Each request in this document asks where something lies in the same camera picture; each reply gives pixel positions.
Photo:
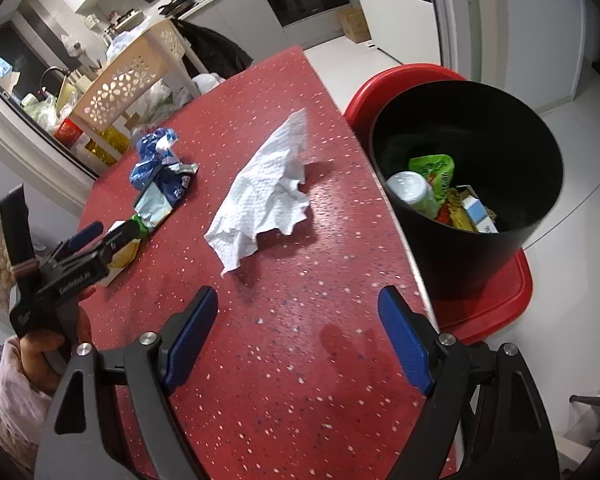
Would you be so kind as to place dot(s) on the kitchen faucet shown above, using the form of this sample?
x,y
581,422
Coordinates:
x,y
57,74

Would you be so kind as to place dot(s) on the black bag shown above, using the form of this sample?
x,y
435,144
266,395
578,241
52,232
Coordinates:
x,y
215,50

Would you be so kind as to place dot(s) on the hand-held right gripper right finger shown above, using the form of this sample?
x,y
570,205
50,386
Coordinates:
x,y
405,342

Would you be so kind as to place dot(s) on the white plastic bag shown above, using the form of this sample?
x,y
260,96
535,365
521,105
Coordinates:
x,y
207,82

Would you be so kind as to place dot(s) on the black wok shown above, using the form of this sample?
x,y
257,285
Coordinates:
x,y
175,4

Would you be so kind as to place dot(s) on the yellow bag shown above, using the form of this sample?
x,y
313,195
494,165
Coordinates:
x,y
107,144

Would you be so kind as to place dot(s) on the beige perforated chair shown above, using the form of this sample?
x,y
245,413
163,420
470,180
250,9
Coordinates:
x,y
130,87

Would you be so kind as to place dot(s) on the black round waste bin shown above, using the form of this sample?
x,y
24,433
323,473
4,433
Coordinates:
x,y
470,200

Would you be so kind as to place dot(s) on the person's left forearm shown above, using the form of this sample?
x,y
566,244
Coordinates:
x,y
12,405

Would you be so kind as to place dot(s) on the crumpled blue foil wrapper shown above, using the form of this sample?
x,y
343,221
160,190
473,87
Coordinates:
x,y
160,170

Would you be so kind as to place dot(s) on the red container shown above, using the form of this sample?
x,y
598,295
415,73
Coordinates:
x,y
70,131

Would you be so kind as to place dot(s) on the red plastic stool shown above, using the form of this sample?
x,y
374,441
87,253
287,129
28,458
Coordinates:
x,y
480,315

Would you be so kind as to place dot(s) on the person's left hand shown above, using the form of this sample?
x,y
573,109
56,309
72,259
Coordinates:
x,y
42,355

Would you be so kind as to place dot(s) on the white paper towel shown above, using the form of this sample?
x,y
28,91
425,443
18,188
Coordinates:
x,y
265,195

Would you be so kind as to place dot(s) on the white green plastic bottle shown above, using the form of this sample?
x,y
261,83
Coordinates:
x,y
414,192

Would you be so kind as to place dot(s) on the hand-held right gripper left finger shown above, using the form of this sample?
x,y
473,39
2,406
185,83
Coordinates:
x,y
192,340

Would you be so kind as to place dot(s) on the cardboard box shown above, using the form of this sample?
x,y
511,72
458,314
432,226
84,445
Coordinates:
x,y
355,24

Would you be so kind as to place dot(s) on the blue white box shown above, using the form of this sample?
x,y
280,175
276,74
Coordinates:
x,y
477,212

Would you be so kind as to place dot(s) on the white green carton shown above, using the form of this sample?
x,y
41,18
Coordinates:
x,y
122,255

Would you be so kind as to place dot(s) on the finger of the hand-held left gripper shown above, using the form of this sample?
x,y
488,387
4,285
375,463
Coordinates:
x,y
122,234
87,234

